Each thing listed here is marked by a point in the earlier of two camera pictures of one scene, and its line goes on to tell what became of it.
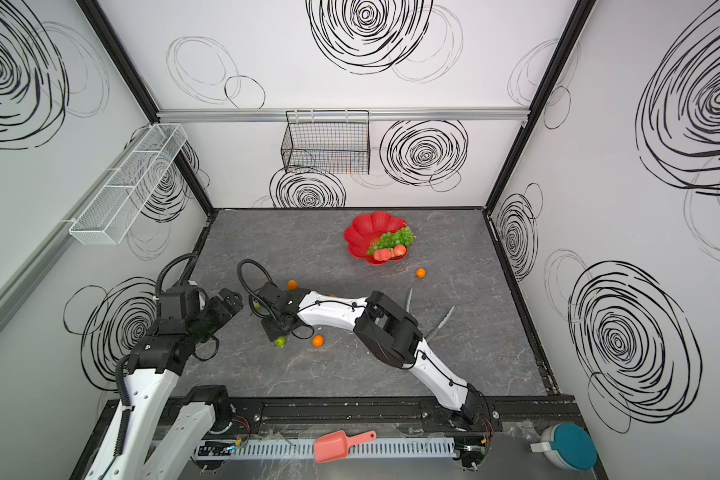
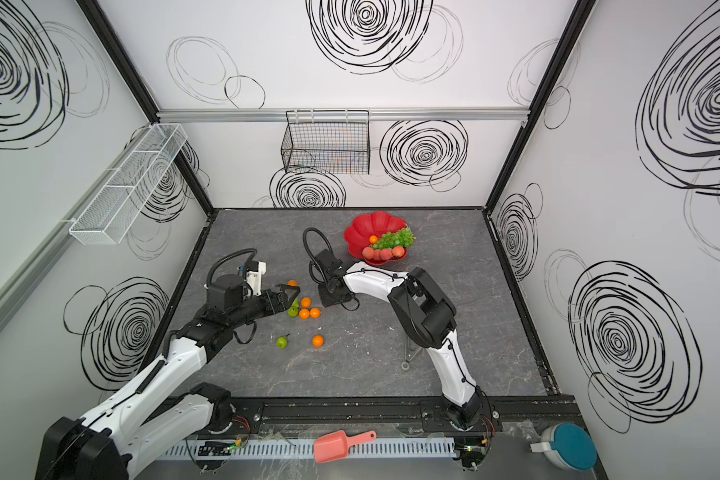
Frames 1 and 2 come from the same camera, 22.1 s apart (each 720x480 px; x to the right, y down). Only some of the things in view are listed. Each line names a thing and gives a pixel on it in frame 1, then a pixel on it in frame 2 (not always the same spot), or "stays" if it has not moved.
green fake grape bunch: x=389 y=240 stays
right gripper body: x=273 y=324 → x=328 y=267
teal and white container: x=569 y=446 stays
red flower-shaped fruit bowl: x=367 y=227 stays
